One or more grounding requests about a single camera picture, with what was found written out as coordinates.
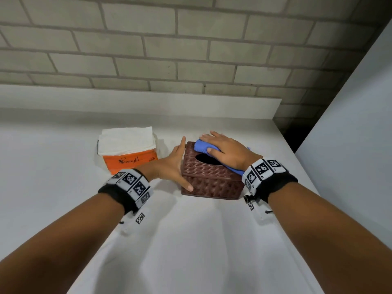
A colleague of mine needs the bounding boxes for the person's left hand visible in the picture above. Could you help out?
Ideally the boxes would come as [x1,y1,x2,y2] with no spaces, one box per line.
[136,136,194,193]

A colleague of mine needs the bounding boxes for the person's right hand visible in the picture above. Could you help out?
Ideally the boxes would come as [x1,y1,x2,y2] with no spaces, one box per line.
[199,131,263,172]

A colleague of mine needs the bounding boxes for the blue cleaning cloth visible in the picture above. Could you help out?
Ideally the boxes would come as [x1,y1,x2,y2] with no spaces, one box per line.
[194,139,251,177]

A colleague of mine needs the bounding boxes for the brown wicker tissue box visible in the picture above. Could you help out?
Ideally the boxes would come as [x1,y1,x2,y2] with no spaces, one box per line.
[181,141,245,200]

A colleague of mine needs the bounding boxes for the person's left forearm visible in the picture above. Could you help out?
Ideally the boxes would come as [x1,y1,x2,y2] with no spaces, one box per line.
[0,193,127,294]

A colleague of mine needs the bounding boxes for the person's right forearm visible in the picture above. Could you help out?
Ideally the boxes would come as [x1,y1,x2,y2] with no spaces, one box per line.
[268,182,392,294]

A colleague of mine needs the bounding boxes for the black marker wristband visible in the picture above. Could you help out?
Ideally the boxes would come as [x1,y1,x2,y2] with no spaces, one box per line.
[98,168,154,234]
[242,158,298,221]

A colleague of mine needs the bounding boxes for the orange tissue packet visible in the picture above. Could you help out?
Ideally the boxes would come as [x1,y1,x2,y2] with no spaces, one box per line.
[97,126,159,176]

